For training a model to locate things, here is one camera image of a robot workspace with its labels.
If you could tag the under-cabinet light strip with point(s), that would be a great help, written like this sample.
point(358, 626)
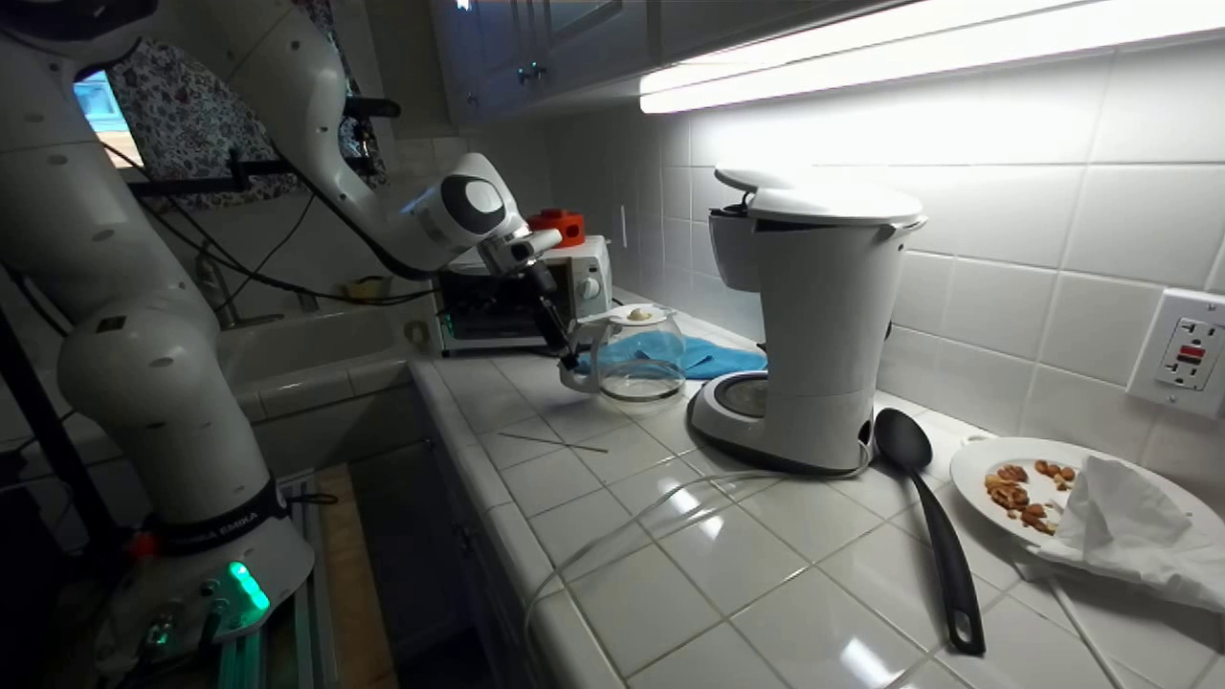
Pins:
point(918, 41)

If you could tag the blue towel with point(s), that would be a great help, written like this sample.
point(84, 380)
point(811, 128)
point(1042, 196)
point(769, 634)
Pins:
point(695, 355)

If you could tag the red round lidded container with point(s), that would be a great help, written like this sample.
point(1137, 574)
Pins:
point(561, 221)

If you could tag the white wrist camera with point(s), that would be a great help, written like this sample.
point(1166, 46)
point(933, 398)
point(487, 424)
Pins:
point(525, 247)

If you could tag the white crumpled napkin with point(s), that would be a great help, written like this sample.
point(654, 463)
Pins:
point(1128, 524)

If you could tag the wooden stick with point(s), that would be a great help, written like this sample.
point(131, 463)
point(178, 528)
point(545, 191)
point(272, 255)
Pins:
point(548, 440)

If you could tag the black plastic spoon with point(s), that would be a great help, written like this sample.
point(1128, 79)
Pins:
point(903, 448)

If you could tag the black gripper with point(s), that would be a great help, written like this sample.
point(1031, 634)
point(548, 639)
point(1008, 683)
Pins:
point(541, 283)

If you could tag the white wall outlet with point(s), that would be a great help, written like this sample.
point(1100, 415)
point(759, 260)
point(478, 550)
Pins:
point(1183, 355)

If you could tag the white coffeemaker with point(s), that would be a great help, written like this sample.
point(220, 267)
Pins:
point(823, 259)

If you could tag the white upper cabinets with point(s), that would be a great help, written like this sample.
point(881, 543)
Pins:
point(515, 57)

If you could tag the white plate with food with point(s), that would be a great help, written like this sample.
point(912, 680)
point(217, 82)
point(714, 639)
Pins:
point(1018, 485)

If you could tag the glass coffee jar white handle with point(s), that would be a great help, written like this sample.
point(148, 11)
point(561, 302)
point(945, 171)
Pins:
point(587, 336)

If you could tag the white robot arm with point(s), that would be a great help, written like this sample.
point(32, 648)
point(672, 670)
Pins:
point(138, 356)

